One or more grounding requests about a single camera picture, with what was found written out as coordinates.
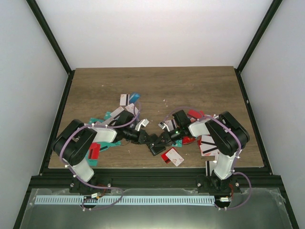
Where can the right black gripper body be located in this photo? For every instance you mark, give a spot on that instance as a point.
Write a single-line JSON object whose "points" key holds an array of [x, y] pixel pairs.
{"points": [[171, 139]]}

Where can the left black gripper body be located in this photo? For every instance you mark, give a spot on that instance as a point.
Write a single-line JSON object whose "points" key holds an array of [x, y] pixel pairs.
{"points": [[134, 138]]}

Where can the white card magnetic stripe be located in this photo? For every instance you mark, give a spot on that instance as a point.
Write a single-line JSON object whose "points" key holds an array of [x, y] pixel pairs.
{"points": [[124, 99]]}

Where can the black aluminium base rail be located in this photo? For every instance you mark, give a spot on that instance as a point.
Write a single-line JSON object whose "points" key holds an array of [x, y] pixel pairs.
{"points": [[148, 178]]}

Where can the blue card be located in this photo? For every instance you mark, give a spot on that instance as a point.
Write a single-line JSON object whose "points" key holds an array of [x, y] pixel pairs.
{"points": [[133, 97]]}

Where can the light blue slotted rail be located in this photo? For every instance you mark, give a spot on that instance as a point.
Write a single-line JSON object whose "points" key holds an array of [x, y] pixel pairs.
{"points": [[127, 200]]}

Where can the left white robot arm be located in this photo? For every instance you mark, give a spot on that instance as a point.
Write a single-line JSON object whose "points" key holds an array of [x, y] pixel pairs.
{"points": [[76, 139]]}

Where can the white striped card front right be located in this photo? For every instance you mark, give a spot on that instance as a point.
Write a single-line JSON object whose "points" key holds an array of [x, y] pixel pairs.
{"points": [[207, 146]]}

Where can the white floral card on red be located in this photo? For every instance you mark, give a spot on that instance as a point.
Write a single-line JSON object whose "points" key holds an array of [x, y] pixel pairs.
{"points": [[174, 157]]}

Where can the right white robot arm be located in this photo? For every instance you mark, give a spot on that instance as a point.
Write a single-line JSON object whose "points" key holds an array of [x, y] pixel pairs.
{"points": [[228, 135]]}

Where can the red card black stripe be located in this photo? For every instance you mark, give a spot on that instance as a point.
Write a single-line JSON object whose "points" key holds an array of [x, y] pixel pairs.
{"points": [[94, 151]]}

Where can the black leather card holder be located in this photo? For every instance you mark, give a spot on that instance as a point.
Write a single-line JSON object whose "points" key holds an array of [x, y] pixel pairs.
{"points": [[157, 150]]}

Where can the red card front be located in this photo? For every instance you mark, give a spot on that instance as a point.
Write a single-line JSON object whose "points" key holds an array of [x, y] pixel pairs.
{"points": [[165, 158]]}

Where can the red card top right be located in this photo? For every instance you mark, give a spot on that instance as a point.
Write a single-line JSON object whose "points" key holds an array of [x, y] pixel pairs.
{"points": [[195, 114]]}

